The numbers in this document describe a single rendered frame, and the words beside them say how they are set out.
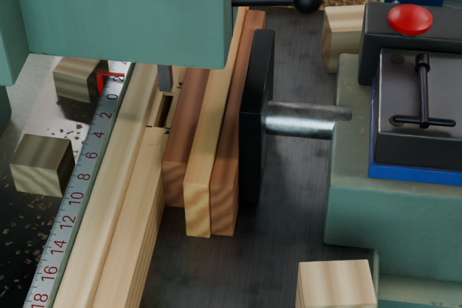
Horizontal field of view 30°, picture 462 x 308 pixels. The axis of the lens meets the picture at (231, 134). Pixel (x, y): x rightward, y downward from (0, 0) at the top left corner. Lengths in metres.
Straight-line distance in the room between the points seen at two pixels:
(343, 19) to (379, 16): 0.11
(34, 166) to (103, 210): 0.21
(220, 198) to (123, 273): 0.09
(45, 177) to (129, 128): 0.17
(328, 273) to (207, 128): 0.14
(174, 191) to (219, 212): 0.04
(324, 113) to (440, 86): 0.08
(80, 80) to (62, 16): 0.28
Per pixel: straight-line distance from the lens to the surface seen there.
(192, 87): 0.65
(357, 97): 0.63
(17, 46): 0.58
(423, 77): 0.58
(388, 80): 0.58
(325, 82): 0.73
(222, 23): 0.56
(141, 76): 0.66
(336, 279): 0.53
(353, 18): 0.73
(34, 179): 0.77
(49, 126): 0.85
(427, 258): 0.62
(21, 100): 0.88
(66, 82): 0.86
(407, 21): 0.59
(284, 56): 0.75
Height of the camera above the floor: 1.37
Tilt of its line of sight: 44 degrees down
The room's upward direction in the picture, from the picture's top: straight up
